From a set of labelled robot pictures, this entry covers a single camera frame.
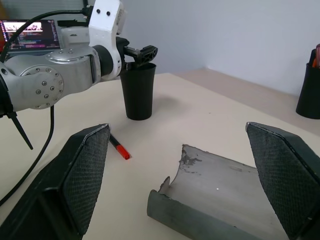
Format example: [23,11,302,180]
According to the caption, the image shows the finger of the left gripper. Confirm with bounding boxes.
[134,44,159,67]

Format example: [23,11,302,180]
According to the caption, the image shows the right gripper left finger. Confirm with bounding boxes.
[0,123,112,240]

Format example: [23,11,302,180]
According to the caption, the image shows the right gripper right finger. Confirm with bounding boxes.
[245,121,320,240]

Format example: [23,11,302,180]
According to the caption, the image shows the empty black cup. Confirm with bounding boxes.
[119,62,157,121]

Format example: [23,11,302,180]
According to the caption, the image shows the grey open glasses case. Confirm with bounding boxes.
[146,143,291,240]

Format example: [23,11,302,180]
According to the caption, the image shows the black cup with pens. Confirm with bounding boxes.
[295,62,320,120]

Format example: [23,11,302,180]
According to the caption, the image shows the red and black marker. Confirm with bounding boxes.
[109,133,131,161]

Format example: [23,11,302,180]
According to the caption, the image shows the white box device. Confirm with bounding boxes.
[57,19,90,50]

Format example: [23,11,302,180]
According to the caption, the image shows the black zip tie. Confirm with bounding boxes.
[6,111,34,151]

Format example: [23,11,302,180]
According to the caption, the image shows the laptop screen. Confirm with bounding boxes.
[0,19,62,52]

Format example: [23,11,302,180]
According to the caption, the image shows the black pen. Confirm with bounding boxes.
[308,48,317,67]

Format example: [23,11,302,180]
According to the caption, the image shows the red pen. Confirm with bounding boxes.
[313,43,320,68]

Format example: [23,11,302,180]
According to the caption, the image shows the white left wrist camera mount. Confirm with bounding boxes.
[87,0,129,81]

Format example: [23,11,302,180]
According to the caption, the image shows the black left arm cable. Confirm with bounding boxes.
[0,5,92,207]

